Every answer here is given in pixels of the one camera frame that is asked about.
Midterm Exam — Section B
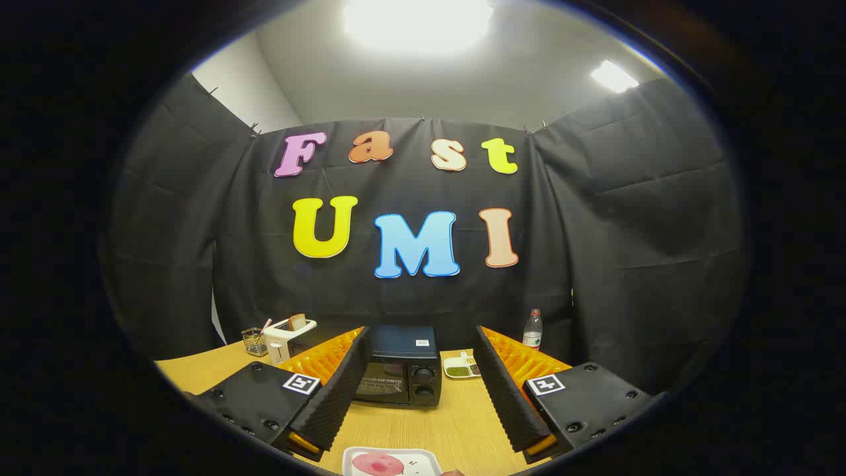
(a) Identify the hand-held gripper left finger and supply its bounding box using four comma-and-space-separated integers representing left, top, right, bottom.
187, 325, 372, 463

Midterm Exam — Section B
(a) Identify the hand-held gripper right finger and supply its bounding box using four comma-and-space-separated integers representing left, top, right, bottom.
473, 325, 653, 465

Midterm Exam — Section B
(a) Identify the black toaster oven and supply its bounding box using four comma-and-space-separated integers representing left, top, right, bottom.
354, 324, 442, 408

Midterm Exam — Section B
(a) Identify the pink ham slice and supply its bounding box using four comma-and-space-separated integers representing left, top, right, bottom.
352, 453, 405, 476

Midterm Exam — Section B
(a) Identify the white square plate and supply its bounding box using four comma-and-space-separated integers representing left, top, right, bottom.
342, 447, 443, 476

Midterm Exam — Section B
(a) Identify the white pop-up toaster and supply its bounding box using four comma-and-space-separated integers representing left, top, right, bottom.
263, 319, 318, 366

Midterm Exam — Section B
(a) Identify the white divided dish with beans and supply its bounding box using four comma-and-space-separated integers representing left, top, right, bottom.
443, 352, 481, 379

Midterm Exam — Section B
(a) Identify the clear plastic water bottle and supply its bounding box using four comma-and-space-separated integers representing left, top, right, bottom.
523, 308, 543, 351

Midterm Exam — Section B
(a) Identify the black backdrop cloth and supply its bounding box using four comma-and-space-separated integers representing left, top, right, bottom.
102, 71, 751, 397

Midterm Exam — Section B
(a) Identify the small ceiling light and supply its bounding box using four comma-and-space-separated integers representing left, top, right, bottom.
590, 59, 640, 94

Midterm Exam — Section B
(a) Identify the large ceiling light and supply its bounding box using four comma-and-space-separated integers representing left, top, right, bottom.
342, 0, 495, 52

